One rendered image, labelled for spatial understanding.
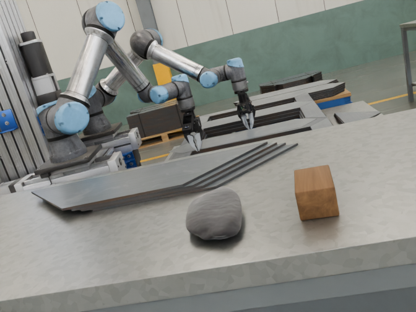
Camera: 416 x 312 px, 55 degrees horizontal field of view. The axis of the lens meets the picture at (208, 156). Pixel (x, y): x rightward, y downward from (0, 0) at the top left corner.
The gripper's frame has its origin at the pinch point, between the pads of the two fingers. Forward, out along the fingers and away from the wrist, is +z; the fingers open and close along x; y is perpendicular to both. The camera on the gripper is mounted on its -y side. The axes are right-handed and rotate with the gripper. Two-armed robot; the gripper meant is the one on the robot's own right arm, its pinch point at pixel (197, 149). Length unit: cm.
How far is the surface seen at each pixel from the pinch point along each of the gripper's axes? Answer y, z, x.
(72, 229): -109, -17, 7
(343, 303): -71, 40, -48
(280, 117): 45, 4, -42
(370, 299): -71, 40, -56
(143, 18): 651, -120, 176
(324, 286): -130, -11, -40
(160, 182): -96, -19, -10
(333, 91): 93, 5, -80
